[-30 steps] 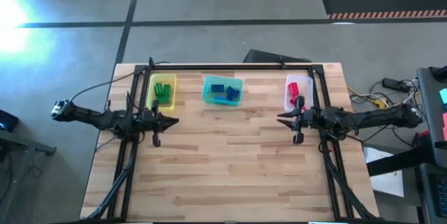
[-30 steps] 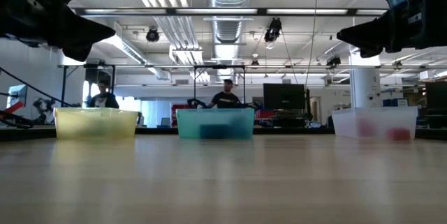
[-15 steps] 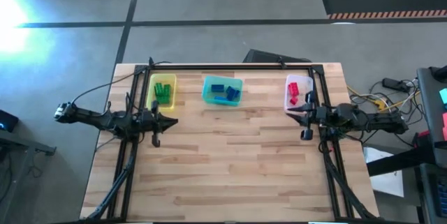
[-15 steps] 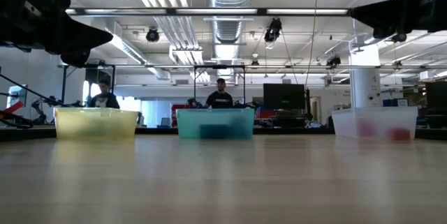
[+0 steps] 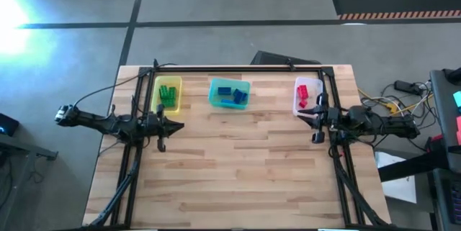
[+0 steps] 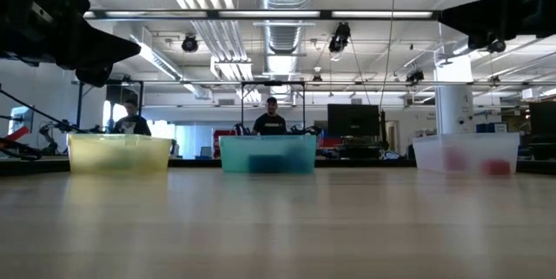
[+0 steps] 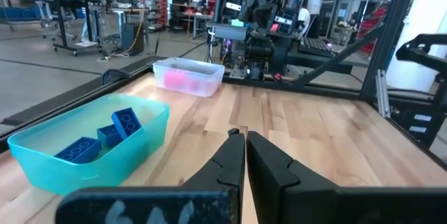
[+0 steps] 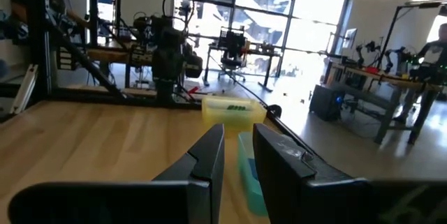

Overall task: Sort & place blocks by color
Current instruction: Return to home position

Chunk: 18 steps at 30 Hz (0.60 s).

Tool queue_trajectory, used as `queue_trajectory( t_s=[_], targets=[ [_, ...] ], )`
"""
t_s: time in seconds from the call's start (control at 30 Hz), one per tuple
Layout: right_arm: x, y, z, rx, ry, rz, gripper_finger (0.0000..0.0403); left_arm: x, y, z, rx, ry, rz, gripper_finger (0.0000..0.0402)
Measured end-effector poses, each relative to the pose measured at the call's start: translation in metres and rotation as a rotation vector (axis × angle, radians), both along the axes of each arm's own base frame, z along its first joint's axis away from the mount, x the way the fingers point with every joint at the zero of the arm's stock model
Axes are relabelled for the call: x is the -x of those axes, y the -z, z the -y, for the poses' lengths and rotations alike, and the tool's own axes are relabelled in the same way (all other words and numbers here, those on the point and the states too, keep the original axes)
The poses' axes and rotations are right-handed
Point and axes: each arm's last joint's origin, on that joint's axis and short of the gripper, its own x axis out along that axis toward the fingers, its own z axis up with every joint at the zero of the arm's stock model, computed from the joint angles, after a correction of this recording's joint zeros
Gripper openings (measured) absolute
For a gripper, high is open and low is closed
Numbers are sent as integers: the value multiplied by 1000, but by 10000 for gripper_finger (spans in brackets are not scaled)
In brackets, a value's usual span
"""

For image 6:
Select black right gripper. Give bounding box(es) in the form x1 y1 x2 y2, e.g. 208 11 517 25
438 0 556 50

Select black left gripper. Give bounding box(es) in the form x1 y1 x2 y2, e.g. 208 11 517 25
0 0 142 88

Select small red toy brick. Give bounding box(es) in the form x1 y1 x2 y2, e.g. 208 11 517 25
480 158 513 176

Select large blue toy brick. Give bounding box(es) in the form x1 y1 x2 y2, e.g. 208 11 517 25
248 153 286 174

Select person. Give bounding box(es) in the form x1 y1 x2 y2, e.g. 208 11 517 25
250 96 288 136
113 98 153 136

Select white round column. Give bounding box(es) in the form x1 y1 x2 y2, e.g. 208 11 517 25
434 48 474 136

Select lit computer monitor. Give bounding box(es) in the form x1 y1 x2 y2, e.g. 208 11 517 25
7 104 36 136

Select yellow translucent plastic bin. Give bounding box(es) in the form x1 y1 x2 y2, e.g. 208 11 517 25
67 133 174 174

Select blue storage boxes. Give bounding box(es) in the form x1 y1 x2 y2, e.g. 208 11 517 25
475 122 508 134

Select red bar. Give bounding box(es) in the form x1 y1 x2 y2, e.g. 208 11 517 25
0 125 32 149

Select dark computer monitor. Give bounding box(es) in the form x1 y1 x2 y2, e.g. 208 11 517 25
528 100 556 161

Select clear plastic bin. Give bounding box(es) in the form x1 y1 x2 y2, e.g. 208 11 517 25
412 131 520 176

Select red cabinet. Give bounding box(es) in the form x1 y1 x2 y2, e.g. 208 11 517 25
212 130 244 158

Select black computer monitor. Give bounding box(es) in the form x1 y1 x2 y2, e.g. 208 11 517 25
327 103 381 137

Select teal translucent plastic bin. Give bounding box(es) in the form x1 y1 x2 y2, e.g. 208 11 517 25
218 134 318 174

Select black background rig frame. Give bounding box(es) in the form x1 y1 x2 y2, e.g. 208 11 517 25
241 80 306 135
76 79 145 136

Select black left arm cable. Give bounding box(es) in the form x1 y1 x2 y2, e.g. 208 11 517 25
0 87 90 135

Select black aluminium rig frame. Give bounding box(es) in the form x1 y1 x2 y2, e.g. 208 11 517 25
0 155 556 177

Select long black overhead rail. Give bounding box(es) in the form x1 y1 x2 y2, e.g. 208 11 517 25
84 8 442 21

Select black hanging camera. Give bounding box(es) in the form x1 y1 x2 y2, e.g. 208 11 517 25
328 21 352 54

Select silver ceiling air duct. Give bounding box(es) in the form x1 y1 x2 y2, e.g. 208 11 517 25
255 0 317 97

